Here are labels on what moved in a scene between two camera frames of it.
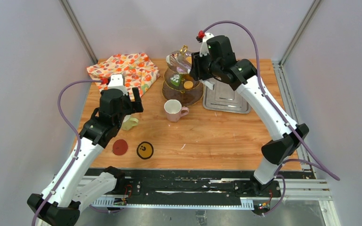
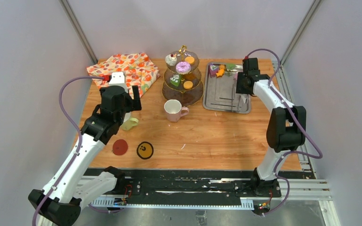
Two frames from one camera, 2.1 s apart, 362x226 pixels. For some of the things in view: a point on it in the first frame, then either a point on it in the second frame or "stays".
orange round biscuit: x=189 y=59 stays
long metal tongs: x=185 y=66 → x=245 y=97
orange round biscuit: x=188 y=84 stays
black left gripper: x=134 y=106 stays
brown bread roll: x=188 y=76 stays
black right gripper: x=195 y=72 → x=240 y=89
